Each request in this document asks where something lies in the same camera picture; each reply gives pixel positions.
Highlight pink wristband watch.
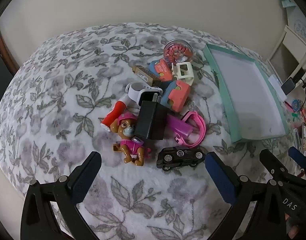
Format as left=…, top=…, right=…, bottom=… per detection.
left=174, top=111, right=206, bottom=148

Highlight black toy car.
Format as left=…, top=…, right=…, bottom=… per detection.
left=156, top=146, right=206, bottom=171

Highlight brown pup toy figure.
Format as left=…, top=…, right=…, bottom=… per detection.
left=110, top=112, right=151, bottom=166

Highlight black power adapter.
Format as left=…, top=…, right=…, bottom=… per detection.
left=135, top=93, right=169, bottom=140

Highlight cream plastic bracket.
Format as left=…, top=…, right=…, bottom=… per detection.
left=171, top=62, right=194, bottom=86

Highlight red bottle white cap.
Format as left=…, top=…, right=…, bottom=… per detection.
left=100, top=94, right=131, bottom=132

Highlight white smartwatch band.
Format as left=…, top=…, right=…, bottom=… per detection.
left=125, top=82, right=163, bottom=107

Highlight gold patterned lighter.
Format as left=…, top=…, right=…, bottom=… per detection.
left=132, top=66, right=161, bottom=87

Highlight purple lighter case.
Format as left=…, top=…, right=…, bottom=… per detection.
left=167, top=114, right=193, bottom=139

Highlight teal cardboard box tray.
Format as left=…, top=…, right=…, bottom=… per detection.
left=203, top=44, right=288, bottom=142

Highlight white shelf unit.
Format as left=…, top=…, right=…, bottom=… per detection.
left=266, top=4, right=306, bottom=86

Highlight floral fleece blanket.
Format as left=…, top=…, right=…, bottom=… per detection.
left=0, top=23, right=299, bottom=239

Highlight white printed card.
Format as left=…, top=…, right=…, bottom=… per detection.
left=287, top=7, right=306, bottom=42

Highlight round tin coiled hairbands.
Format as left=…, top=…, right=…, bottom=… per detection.
left=163, top=39, right=194, bottom=64

